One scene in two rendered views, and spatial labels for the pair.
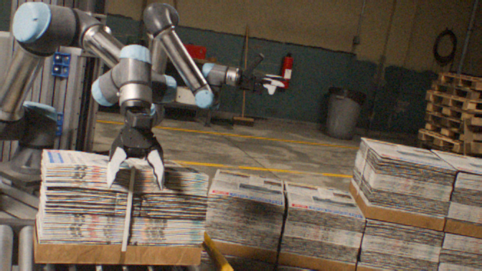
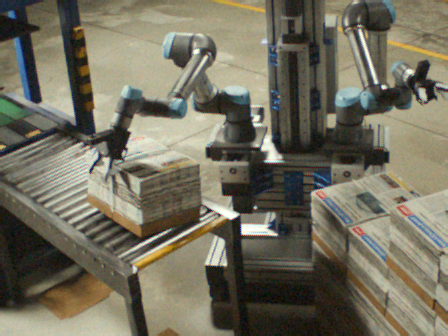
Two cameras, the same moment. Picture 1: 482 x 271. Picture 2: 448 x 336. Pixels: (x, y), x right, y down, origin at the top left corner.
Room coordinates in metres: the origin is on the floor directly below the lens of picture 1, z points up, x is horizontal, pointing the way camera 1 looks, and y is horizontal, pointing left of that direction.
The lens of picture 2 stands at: (0.96, -2.22, 2.33)
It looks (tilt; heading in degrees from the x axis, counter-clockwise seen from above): 31 degrees down; 68
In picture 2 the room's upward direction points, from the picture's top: 3 degrees counter-clockwise
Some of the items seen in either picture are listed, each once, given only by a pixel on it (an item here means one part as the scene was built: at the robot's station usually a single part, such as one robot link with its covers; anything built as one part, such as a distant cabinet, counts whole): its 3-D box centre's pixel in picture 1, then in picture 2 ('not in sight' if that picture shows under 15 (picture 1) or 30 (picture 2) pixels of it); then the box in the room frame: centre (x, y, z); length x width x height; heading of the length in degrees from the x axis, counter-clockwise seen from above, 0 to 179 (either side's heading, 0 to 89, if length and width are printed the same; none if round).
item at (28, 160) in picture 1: (34, 155); (239, 126); (1.99, 0.73, 0.87); 0.15 x 0.15 x 0.10
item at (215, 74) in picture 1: (215, 74); (403, 73); (2.52, 0.20, 1.21); 0.11 x 0.08 x 0.09; 85
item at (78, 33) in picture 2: not in sight; (82, 69); (1.40, 1.41, 1.05); 0.05 x 0.05 x 0.45; 22
